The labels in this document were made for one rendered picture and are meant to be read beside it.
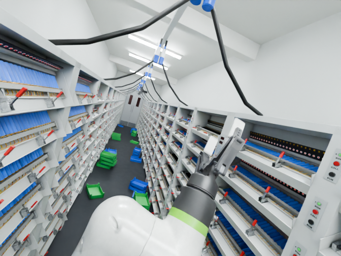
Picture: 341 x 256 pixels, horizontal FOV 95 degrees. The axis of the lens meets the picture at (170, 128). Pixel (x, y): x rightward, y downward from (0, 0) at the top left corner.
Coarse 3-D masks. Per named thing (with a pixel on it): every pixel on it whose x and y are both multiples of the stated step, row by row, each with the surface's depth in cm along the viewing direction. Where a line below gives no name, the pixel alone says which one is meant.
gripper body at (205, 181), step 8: (208, 168) 40; (192, 176) 39; (200, 176) 38; (208, 176) 37; (216, 176) 38; (192, 184) 37; (200, 184) 36; (208, 184) 36; (216, 184) 37; (208, 192) 36; (216, 192) 37
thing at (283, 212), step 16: (224, 176) 112; (240, 176) 107; (256, 176) 104; (272, 176) 96; (240, 192) 96; (256, 192) 90; (272, 192) 87; (288, 192) 85; (272, 208) 77; (288, 208) 74; (288, 224) 68
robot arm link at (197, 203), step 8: (176, 192) 37; (184, 192) 36; (192, 192) 35; (200, 192) 34; (176, 200) 36; (184, 200) 34; (192, 200) 34; (200, 200) 34; (208, 200) 34; (184, 208) 33; (192, 208) 33; (200, 208) 33; (208, 208) 33; (192, 216) 32; (200, 216) 32; (208, 216) 33; (216, 216) 37; (208, 224) 33
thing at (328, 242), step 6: (336, 234) 56; (324, 240) 55; (330, 240) 56; (336, 240) 57; (324, 246) 56; (330, 246) 57; (336, 246) 55; (318, 252) 56; (324, 252) 55; (330, 252) 55; (336, 252) 55
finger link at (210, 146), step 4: (212, 136) 55; (208, 140) 54; (212, 140) 54; (216, 140) 54; (208, 144) 53; (212, 144) 53; (204, 148) 52; (208, 148) 52; (212, 148) 53; (204, 152) 52; (208, 152) 52; (212, 152) 52
